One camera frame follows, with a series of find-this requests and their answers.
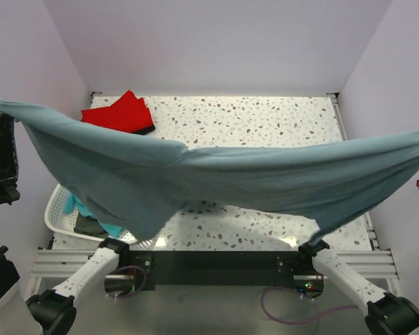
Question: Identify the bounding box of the red folded t-shirt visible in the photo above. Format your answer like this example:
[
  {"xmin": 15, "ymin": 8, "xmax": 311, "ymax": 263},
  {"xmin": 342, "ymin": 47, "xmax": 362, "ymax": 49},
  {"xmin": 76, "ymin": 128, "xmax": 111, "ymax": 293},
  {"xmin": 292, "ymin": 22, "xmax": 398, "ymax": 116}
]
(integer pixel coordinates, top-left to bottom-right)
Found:
[{"xmin": 81, "ymin": 91, "xmax": 154, "ymax": 133}]

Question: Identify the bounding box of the black folded t-shirt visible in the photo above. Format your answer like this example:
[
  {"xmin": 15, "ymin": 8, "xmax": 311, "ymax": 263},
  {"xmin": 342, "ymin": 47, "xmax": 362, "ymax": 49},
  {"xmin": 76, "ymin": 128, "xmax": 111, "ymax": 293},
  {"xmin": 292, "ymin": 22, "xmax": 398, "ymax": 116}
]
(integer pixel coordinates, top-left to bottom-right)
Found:
[{"xmin": 133, "ymin": 125, "xmax": 156, "ymax": 135}]

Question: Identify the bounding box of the turquoise t-shirt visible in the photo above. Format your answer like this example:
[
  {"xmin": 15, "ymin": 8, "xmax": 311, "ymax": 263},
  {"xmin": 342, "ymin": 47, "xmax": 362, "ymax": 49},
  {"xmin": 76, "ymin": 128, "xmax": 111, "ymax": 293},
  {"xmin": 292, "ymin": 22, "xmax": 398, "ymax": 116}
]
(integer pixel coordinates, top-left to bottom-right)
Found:
[{"xmin": 64, "ymin": 193, "xmax": 122, "ymax": 237}]

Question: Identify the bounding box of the dark grey t-shirt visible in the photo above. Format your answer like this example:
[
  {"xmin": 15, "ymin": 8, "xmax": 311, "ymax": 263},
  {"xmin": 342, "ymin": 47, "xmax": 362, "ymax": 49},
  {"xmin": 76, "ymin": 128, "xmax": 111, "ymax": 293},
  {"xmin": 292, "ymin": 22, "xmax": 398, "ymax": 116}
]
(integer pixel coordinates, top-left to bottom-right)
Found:
[{"xmin": 73, "ymin": 214, "xmax": 108, "ymax": 238}]

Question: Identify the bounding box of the aluminium extrusion rail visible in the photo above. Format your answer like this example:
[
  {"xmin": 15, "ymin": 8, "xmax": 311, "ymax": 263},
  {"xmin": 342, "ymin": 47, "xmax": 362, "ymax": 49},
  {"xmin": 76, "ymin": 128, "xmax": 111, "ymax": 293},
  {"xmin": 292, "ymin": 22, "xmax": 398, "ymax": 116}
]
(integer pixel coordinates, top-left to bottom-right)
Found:
[{"xmin": 31, "ymin": 249, "xmax": 95, "ymax": 278}]

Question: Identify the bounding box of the grey-blue t-shirt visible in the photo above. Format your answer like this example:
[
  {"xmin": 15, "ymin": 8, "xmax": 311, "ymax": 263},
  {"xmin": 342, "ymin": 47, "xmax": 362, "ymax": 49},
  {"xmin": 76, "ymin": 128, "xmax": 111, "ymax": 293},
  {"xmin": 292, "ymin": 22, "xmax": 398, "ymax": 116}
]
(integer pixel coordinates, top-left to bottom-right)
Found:
[{"xmin": 0, "ymin": 100, "xmax": 419, "ymax": 242}]

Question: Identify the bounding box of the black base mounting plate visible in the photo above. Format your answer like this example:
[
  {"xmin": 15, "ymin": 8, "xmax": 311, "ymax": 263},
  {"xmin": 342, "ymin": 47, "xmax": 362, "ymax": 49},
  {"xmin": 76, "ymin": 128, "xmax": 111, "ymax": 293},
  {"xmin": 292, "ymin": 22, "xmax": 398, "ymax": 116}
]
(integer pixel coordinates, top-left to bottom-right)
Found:
[{"xmin": 90, "ymin": 249, "xmax": 339, "ymax": 291}]

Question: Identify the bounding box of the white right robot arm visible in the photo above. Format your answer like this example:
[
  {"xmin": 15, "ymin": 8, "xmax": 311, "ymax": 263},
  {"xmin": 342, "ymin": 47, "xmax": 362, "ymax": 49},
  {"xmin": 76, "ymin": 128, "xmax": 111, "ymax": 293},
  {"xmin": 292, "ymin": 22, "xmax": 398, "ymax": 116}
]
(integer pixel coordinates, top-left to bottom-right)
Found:
[{"xmin": 295, "ymin": 131, "xmax": 419, "ymax": 334}]

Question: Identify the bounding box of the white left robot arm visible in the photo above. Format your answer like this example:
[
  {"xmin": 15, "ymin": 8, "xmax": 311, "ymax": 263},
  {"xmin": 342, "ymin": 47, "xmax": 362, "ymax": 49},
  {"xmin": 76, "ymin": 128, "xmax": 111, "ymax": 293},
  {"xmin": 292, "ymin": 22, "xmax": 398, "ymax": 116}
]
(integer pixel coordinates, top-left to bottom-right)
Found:
[{"xmin": 0, "ymin": 110, "xmax": 131, "ymax": 334}]

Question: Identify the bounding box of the white plastic laundry basket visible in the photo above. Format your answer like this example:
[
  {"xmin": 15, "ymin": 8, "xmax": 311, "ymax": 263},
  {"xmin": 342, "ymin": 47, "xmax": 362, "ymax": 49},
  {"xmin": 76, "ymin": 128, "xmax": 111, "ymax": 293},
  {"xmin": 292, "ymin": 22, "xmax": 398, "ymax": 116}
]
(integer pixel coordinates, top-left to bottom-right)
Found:
[{"xmin": 44, "ymin": 184, "xmax": 158, "ymax": 249}]

